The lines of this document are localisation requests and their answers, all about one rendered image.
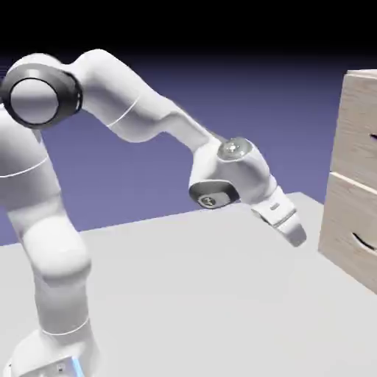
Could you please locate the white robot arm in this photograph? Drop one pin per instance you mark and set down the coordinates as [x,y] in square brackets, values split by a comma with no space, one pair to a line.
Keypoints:
[123,97]

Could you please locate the light wood cabinet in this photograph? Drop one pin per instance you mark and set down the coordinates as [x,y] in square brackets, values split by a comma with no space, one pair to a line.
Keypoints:
[350,212]

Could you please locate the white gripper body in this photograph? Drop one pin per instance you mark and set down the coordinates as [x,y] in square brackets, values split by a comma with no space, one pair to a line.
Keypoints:
[290,229]

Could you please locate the light wood drawer front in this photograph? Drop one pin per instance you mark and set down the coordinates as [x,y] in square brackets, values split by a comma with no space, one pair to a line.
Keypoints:
[353,141]
[341,218]

